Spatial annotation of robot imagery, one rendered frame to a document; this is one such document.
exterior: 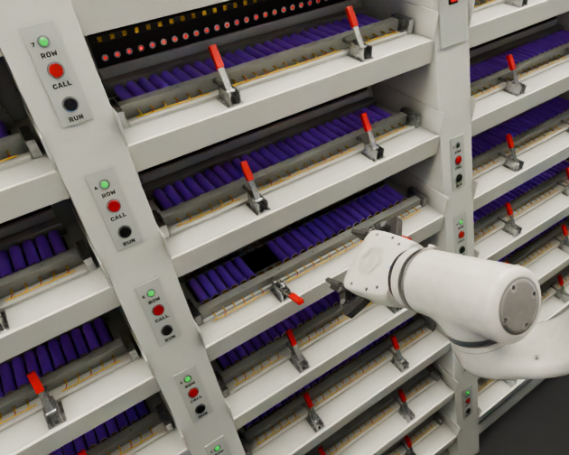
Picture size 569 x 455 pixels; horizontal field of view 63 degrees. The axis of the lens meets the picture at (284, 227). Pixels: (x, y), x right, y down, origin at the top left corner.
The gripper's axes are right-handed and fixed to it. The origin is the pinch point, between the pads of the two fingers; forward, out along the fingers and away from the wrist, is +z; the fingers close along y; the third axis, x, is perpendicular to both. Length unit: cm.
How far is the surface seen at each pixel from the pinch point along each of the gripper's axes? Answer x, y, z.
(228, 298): -7.1, 15.6, 18.7
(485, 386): 96, 3, 38
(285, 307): 3.0, 11.8, 15.4
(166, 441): -2, 45, 22
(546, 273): 82, -34, 25
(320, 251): 5.8, -1.6, 18.7
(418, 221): 23.7, -19.1, 17.0
